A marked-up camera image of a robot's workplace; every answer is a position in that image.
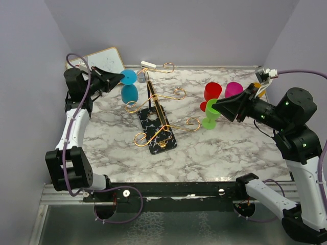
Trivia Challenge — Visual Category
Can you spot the red wine glass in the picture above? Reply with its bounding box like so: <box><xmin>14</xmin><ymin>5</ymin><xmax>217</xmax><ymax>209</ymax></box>
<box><xmin>200</xmin><ymin>82</ymin><xmax>222</xmax><ymax>112</ymax></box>

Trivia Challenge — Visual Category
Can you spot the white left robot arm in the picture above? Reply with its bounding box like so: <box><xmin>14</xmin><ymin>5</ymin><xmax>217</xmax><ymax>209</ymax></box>
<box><xmin>45</xmin><ymin>66</ymin><xmax>124</xmax><ymax>202</ymax></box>

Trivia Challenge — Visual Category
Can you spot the orange wine glass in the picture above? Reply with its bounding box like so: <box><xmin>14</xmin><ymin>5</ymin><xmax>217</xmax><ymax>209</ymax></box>
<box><xmin>254</xmin><ymin>82</ymin><xmax>265</xmax><ymax>97</ymax></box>

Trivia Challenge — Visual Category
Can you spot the blue wine glass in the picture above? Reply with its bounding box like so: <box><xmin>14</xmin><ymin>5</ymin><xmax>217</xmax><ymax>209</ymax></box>
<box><xmin>121</xmin><ymin>69</ymin><xmax>138</xmax><ymax>104</ymax></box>

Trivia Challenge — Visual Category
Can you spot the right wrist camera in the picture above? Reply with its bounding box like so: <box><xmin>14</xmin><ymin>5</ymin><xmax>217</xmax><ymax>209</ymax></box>
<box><xmin>254</xmin><ymin>66</ymin><xmax>279</xmax><ymax>96</ymax></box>

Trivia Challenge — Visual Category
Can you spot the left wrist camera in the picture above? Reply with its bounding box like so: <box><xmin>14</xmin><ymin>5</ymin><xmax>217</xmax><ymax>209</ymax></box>
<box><xmin>76</xmin><ymin>63</ymin><xmax>90</xmax><ymax>74</ymax></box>

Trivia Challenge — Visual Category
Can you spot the black front mounting bar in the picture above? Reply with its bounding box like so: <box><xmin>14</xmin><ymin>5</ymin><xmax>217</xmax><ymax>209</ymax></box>
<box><xmin>83</xmin><ymin>181</ymin><xmax>250</xmax><ymax>213</ymax></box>

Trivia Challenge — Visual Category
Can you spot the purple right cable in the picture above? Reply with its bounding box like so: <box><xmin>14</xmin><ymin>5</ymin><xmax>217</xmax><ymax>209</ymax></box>
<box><xmin>237</xmin><ymin>68</ymin><xmax>327</xmax><ymax>223</ymax></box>

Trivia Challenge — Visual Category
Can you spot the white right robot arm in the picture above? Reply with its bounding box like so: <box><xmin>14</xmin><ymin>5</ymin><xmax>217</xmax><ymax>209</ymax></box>
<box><xmin>211</xmin><ymin>84</ymin><xmax>326</xmax><ymax>244</ymax></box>

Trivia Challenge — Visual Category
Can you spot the small framed whiteboard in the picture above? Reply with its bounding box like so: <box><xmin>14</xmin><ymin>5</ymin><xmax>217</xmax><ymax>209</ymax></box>
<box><xmin>65</xmin><ymin>46</ymin><xmax>125</xmax><ymax>75</ymax></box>

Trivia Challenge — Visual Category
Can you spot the green wine glass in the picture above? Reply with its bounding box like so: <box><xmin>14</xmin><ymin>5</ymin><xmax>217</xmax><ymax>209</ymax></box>
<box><xmin>202</xmin><ymin>99</ymin><xmax>221</xmax><ymax>130</ymax></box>

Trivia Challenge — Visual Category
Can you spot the white marker eraser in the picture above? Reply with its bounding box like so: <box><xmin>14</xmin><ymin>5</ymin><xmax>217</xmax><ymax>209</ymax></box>
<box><xmin>140</xmin><ymin>61</ymin><xmax>157</xmax><ymax>69</ymax></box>

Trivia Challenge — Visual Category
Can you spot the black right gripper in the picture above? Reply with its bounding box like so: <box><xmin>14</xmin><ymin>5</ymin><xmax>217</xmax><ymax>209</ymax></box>
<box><xmin>213</xmin><ymin>82</ymin><xmax>289</xmax><ymax>131</ymax></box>

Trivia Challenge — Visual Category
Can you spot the magenta wine glass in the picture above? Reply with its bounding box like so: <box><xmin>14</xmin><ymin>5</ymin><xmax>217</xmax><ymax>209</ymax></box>
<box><xmin>224</xmin><ymin>82</ymin><xmax>244</xmax><ymax>98</ymax></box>

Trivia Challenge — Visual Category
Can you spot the black patterned rack base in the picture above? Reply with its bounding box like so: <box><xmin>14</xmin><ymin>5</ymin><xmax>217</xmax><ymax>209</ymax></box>
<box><xmin>137</xmin><ymin>81</ymin><xmax>177</xmax><ymax>155</ymax></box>

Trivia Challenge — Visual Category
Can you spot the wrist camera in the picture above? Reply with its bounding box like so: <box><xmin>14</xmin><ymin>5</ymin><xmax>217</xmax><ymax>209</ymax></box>
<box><xmin>254</xmin><ymin>66</ymin><xmax>279</xmax><ymax>96</ymax></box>
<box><xmin>76</xmin><ymin>63</ymin><xmax>90</xmax><ymax>74</ymax></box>

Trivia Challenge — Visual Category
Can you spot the gold wire glass rack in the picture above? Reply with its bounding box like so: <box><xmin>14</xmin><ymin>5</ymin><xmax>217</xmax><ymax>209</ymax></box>
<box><xmin>125</xmin><ymin>62</ymin><xmax>201</xmax><ymax>147</ymax></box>

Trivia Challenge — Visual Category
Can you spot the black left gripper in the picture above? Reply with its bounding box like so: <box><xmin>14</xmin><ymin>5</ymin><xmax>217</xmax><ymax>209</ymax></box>
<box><xmin>84</xmin><ymin>66</ymin><xmax>125</xmax><ymax>96</ymax></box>

